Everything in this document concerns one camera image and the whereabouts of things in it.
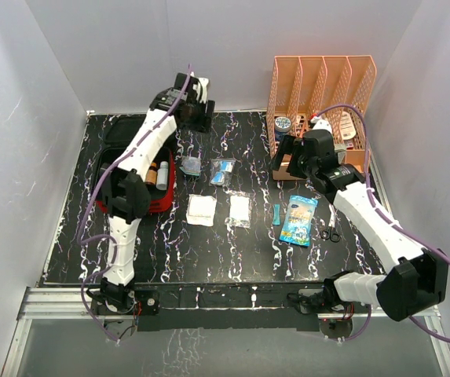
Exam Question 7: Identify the clear bag blue mask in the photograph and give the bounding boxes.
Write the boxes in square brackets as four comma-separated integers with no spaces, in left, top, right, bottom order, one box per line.
[180,156,201,177]

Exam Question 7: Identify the clear bag blue bandage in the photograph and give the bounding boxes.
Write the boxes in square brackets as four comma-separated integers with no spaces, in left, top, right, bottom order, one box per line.
[210,159,235,186]

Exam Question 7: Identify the white plastic bottle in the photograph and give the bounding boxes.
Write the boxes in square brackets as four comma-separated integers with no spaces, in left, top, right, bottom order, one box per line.
[155,161,170,191]

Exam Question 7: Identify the brown bottle orange cap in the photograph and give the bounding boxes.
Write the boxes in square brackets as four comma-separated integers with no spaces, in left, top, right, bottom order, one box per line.
[145,162,158,186]

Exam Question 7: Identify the clear bag white gauze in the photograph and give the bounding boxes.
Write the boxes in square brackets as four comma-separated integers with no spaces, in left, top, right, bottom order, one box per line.
[225,192,252,229]

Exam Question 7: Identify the white gauze pad packet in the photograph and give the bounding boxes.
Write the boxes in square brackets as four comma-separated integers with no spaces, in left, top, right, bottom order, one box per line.
[186,194,217,227]

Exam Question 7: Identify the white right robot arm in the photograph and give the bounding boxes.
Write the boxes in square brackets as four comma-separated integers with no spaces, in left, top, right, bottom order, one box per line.
[273,126,448,321]

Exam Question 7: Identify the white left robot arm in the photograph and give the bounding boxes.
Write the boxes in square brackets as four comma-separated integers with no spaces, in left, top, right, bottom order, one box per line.
[97,71,215,313]

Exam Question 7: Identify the round blue patterned tin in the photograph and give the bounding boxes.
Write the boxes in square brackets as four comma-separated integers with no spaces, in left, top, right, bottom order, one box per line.
[274,116,293,141]

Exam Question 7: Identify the grey stapler box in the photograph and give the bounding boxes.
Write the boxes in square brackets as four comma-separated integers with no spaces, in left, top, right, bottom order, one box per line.
[334,143,347,164]

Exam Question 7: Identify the pink white card pack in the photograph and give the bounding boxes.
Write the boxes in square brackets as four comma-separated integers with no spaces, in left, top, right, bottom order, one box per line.
[339,111,357,141]

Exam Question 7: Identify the peach plastic desk organizer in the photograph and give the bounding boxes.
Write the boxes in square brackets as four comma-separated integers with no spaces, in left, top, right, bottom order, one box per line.
[266,55,377,173]

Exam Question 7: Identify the small teal sachet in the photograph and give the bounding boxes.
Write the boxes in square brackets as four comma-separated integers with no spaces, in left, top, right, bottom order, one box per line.
[272,204,280,226]

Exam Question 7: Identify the blue cotton swab packet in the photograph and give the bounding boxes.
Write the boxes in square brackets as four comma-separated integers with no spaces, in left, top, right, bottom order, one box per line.
[279,196,318,247]

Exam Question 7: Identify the black handled metal scissors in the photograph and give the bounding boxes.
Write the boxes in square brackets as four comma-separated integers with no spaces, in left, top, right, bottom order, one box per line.
[320,204,341,243]

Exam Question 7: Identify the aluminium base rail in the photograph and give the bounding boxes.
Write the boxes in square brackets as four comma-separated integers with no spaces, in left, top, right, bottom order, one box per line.
[16,284,441,321]

